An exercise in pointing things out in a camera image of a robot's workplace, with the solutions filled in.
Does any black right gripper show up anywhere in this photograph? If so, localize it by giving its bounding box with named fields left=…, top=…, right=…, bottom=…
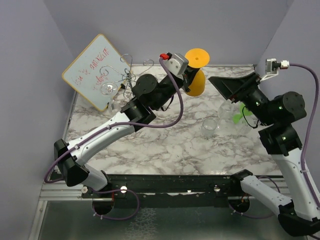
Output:
left=208, top=70, right=275, bottom=125

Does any orange plastic wine glass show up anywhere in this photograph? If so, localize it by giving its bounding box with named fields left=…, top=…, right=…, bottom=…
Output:
left=185, top=48, right=210, bottom=97

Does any clear wine glass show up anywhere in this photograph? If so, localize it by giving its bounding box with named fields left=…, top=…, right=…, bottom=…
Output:
left=232, top=118, right=253, bottom=144
left=200, top=118, right=220, bottom=139
left=100, top=82, right=119, bottom=114
left=217, top=101, right=236, bottom=123

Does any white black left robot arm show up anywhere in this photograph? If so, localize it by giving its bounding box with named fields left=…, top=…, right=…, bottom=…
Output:
left=53, top=66, right=200, bottom=198

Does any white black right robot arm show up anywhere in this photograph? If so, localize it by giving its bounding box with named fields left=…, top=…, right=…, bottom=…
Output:
left=208, top=72, right=320, bottom=237

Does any green plastic wine glass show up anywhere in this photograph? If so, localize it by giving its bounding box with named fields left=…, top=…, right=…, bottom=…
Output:
left=232, top=103, right=253, bottom=124

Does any chrome wine glass rack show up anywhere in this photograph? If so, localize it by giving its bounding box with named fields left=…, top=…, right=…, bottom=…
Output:
left=99, top=53, right=155, bottom=100

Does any yellow framed whiteboard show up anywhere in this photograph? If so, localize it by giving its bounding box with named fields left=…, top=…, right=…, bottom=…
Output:
left=62, top=34, right=129, bottom=112

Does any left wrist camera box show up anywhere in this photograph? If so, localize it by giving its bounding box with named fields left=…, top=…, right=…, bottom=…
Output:
left=159, top=52, right=189, bottom=77

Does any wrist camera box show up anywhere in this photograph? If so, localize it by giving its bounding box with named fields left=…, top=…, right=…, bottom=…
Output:
left=260, top=58, right=290, bottom=82
left=159, top=52, right=189, bottom=77

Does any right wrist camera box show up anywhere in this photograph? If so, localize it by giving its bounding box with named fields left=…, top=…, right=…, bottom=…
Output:
left=260, top=58, right=290, bottom=82

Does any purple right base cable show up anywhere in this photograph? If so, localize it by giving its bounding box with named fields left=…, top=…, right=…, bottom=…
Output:
left=228, top=176, right=282, bottom=220

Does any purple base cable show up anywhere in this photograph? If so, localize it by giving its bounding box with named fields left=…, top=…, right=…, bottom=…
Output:
left=228, top=176, right=282, bottom=220
left=82, top=186, right=141, bottom=221

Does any black metal base rail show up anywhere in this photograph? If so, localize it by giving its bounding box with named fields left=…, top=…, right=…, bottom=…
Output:
left=49, top=170, right=288, bottom=208

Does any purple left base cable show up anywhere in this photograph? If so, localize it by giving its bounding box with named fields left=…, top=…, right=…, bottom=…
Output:
left=82, top=186, right=141, bottom=221

